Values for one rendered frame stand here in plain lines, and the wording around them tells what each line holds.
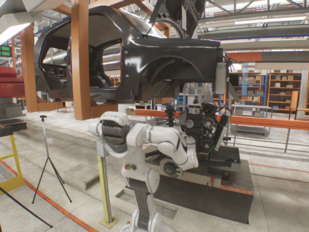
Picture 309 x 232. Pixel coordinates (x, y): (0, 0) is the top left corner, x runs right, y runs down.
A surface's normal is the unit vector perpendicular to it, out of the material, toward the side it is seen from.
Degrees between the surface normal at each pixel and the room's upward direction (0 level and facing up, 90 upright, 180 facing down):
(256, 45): 90
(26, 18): 90
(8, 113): 90
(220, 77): 98
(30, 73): 90
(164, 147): 115
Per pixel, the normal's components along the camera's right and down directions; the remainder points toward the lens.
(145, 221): -0.30, -0.44
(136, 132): -0.14, -0.86
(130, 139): -0.38, 0.06
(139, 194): -0.36, 0.40
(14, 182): 0.89, 0.07
